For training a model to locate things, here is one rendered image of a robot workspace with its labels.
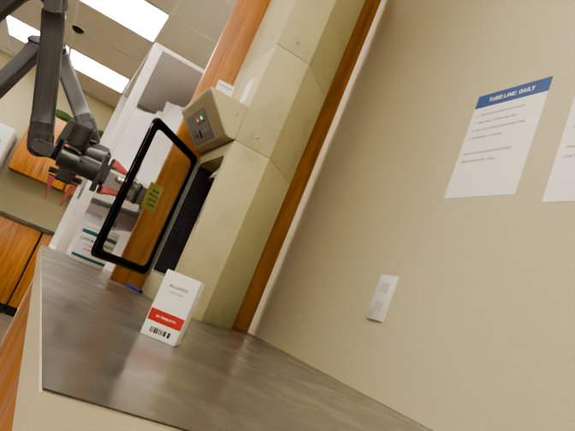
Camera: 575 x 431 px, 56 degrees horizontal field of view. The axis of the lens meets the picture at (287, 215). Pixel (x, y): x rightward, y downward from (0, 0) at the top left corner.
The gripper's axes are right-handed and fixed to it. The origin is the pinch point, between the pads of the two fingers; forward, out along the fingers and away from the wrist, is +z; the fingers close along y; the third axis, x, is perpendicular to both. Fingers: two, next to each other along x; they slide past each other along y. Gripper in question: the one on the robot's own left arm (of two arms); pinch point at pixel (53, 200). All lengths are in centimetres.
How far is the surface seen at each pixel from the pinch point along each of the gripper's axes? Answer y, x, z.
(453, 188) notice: 76, -85, -34
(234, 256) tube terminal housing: 47, -44, -2
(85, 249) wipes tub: 17.3, 29.1, 10.7
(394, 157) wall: 76, -55, -46
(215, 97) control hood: 24, -47, -38
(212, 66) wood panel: 26, -10, -60
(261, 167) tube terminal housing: 43, -47, -27
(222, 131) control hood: 30, -45, -32
